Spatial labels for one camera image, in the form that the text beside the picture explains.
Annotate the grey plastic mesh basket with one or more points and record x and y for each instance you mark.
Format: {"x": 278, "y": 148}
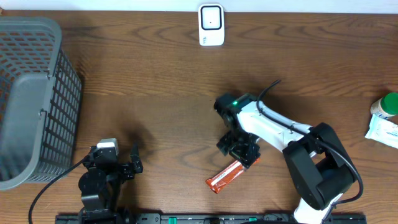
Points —
{"x": 40, "y": 102}

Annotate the light teal snack packet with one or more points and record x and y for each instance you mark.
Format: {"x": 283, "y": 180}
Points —
{"x": 383, "y": 131}

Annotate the green lid jar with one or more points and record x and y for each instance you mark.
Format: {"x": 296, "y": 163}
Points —
{"x": 385, "y": 107}

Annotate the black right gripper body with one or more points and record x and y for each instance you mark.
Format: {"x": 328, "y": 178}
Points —
{"x": 239, "y": 147}

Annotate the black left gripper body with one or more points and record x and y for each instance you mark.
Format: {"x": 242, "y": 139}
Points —
{"x": 125, "y": 173}

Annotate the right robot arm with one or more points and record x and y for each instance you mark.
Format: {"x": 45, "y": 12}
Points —
{"x": 322, "y": 172}

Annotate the red Top chocolate bar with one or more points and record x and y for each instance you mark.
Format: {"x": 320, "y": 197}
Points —
{"x": 218, "y": 182}

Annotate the white barcode scanner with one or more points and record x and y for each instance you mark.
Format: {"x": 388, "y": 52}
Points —
{"x": 211, "y": 28}

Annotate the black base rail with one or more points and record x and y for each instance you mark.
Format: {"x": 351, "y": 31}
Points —
{"x": 156, "y": 218}

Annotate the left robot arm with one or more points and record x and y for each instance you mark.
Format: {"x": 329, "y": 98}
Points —
{"x": 101, "y": 185}

